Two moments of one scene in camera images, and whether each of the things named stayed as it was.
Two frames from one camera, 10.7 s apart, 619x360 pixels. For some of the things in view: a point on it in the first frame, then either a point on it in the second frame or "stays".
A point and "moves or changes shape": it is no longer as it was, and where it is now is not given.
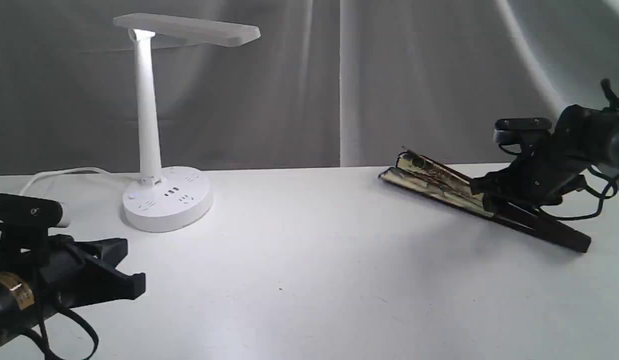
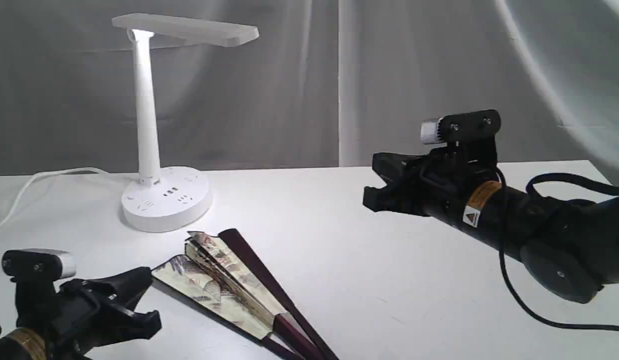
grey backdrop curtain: [325, 84] stays
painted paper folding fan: [419, 173] moves or changes shape
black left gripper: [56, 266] → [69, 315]
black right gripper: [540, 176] → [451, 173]
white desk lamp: [178, 197] stays
